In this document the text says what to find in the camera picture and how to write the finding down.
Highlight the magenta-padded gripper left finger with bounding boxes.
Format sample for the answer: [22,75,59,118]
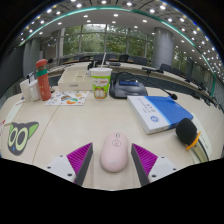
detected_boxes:
[46,142,94,187]

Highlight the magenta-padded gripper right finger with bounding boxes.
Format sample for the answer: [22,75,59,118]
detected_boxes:
[130,143,178,187]

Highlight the pink computer mouse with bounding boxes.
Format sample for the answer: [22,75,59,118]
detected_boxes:
[99,132,130,174]

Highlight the cat-shaped grey green mouse pad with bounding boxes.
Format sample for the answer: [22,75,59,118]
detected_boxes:
[6,121,40,157]

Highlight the blue and white book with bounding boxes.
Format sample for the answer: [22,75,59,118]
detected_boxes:
[126,95,194,135]

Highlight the colourful sticker sheet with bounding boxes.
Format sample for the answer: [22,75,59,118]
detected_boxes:
[44,90,90,107]

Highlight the stacked white paper cups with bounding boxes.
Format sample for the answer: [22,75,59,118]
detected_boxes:
[19,79,33,103]

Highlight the red drink bottle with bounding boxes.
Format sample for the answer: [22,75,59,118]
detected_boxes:
[35,58,53,102]

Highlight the white cardboard box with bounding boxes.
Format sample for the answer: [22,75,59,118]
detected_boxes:
[57,68,94,93]

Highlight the printed paper cup with straw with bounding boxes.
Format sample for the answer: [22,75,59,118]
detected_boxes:
[89,52,113,100]

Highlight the group of black chairs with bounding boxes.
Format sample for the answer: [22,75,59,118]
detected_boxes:
[59,53,224,109]

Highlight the group of ceiling lights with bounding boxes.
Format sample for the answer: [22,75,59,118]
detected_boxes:
[19,0,224,86]

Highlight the black handheld microphone orange ring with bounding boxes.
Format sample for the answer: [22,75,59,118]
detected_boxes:
[175,117,203,151]

